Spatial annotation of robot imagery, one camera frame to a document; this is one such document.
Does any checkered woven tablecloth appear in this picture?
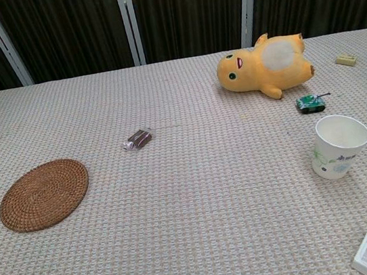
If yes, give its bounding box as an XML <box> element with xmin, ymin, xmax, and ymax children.
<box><xmin>0</xmin><ymin>28</ymin><xmax>367</xmax><ymax>275</ymax></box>

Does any white partition post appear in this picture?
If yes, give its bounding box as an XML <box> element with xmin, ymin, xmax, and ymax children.
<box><xmin>115</xmin><ymin>0</ymin><xmax>147</xmax><ymax>68</ymax></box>
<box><xmin>235</xmin><ymin>0</ymin><xmax>267</xmax><ymax>49</ymax></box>
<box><xmin>0</xmin><ymin>0</ymin><xmax>35</xmax><ymax>90</ymax></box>

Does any round woven rattan mat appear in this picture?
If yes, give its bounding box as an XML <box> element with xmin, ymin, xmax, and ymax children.
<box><xmin>0</xmin><ymin>154</ymin><xmax>95</xmax><ymax>237</ymax></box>

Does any green toy tank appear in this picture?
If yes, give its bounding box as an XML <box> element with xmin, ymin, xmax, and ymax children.
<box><xmin>295</xmin><ymin>90</ymin><xmax>334</xmax><ymax>117</ymax></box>

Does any white floral paper cup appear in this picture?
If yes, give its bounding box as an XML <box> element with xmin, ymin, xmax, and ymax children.
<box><xmin>305</xmin><ymin>110</ymin><xmax>367</xmax><ymax>184</ymax></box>

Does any yellow plush toy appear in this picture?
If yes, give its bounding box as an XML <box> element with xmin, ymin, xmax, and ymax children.
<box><xmin>212</xmin><ymin>26</ymin><xmax>320</xmax><ymax>108</ymax></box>

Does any pale yellow eraser block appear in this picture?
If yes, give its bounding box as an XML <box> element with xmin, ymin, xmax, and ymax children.
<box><xmin>334</xmin><ymin>51</ymin><xmax>358</xmax><ymax>67</ymax></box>

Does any brown wrapped snack bar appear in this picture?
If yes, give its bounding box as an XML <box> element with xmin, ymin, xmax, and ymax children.
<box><xmin>121</xmin><ymin>126</ymin><xmax>155</xmax><ymax>151</ymax></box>

